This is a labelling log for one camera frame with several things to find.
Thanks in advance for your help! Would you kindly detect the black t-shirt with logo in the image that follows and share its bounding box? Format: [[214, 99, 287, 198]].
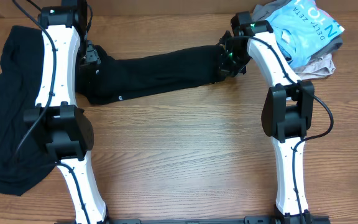
[[75, 45, 225, 105]]

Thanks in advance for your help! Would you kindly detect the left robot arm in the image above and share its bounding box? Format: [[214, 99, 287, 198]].
[[24, 1, 109, 223]]

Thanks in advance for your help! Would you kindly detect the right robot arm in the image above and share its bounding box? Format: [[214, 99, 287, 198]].
[[218, 11, 314, 223]]

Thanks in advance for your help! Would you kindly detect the light blue printed t-shirt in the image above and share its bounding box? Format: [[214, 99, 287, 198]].
[[264, 0, 345, 70]]

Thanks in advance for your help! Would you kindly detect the beige folded garment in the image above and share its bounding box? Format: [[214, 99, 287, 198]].
[[293, 54, 336, 80]]

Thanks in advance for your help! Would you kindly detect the black shirt left pile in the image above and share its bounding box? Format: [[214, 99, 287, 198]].
[[0, 26, 53, 196]]

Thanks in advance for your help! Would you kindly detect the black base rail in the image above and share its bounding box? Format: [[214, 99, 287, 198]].
[[108, 216, 281, 224]]

